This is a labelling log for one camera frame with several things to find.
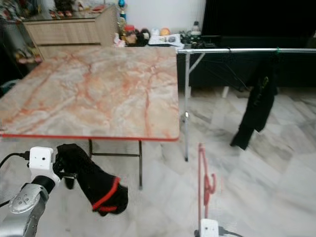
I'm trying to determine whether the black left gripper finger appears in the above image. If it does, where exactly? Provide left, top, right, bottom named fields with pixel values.
left=55, top=143, right=93, bottom=173

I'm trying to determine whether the black jacket red stripe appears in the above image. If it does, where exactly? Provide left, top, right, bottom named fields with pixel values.
left=72, top=156, right=129, bottom=216

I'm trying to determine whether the red plastic clothes hanger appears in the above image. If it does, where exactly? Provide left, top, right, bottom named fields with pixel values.
left=197, top=142, right=217, bottom=233

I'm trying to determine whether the marble pattern folding table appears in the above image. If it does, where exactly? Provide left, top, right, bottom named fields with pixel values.
left=0, top=47, right=181, bottom=191

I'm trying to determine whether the teal plastic bin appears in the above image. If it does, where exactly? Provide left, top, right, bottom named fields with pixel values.
left=0, top=79, right=18, bottom=95

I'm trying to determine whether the dark glass display cabinet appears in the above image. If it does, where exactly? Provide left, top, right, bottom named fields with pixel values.
left=0, top=19, right=38, bottom=94

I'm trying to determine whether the light wooden cabinet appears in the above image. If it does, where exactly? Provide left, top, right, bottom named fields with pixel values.
left=24, top=5, right=118, bottom=60

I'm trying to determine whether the white plastic bag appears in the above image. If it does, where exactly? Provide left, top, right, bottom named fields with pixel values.
left=114, top=33, right=126, bottom=48

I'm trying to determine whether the red lid snack jar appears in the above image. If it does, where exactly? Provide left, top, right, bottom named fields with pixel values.
left=123, top=25, right=137, bottom=46

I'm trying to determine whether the black plush toy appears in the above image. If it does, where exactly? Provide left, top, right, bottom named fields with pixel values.
left=136, top=29, right=151, bottom=46

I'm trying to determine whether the dark potted plant ornament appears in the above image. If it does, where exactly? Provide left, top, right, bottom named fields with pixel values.
left=54, top=0, right=78, bottom=17

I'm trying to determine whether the red tray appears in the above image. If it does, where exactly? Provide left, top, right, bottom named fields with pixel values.
left=91, top=4, right=110, bottom=12

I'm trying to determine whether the blue ball trophy ornament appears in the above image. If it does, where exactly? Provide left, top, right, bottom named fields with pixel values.
left=118, top=0, right=127, bottom=21

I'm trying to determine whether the clear plastic bottle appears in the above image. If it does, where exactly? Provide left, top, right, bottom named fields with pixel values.
left=191, top=21, right=201, bottom=40

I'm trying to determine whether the black printed t-shirt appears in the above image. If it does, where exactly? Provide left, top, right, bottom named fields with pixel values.
left=230, top=53, right=279, bottom=150

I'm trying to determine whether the silver metal clothes rack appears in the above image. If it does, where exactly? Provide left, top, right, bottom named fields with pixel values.
left=177, top=47, right=316, bottom=162

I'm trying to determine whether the black flat television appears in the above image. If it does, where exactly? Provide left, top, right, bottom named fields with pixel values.
left=201, top=0, right=316, bottom=38

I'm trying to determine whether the black television console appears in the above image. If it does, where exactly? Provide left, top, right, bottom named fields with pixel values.
left=178, top=35, right=316, bottom=98

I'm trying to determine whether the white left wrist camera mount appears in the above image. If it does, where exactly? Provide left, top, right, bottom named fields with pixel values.
left=28, top=146, right=56, bottom=185

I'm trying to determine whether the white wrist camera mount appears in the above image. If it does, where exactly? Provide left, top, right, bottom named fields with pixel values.
left=28, top=146, right=56, bottom=185
left=199, top=219, right=220, bottom=237

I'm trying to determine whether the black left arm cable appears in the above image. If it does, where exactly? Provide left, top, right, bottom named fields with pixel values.
left=0, top=152, right=30, bottom=208

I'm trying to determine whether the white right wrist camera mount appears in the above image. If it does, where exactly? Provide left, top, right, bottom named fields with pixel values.
left=199, top=219, right=220, bottom=237

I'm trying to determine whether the black wire clothes hanger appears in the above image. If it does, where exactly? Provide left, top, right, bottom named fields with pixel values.
left=207, top=47, right=248, bottom=92

